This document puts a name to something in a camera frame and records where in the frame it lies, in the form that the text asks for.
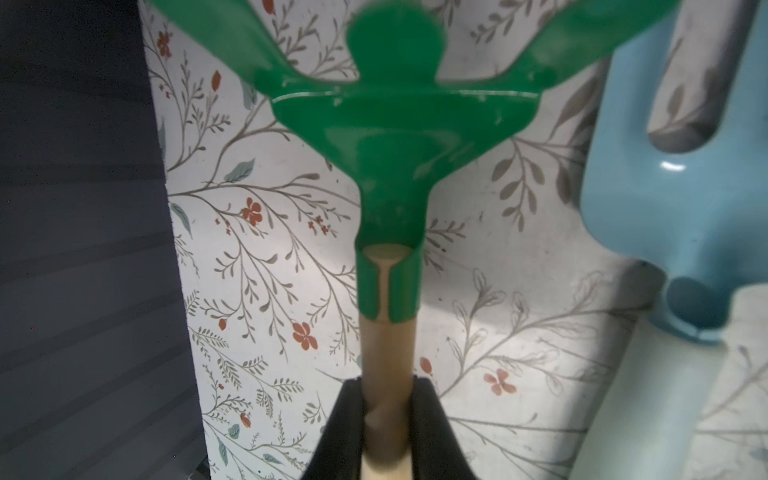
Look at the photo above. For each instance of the light blue hand fork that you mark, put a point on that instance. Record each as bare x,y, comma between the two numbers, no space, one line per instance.
701,217

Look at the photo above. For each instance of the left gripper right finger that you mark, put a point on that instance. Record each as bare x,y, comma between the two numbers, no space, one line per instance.
435,451

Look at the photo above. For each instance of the dark green rake wooden handle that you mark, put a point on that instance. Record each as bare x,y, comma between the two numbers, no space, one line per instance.
396,131

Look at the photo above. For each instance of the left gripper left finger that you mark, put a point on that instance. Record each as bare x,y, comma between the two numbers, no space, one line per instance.
338,453

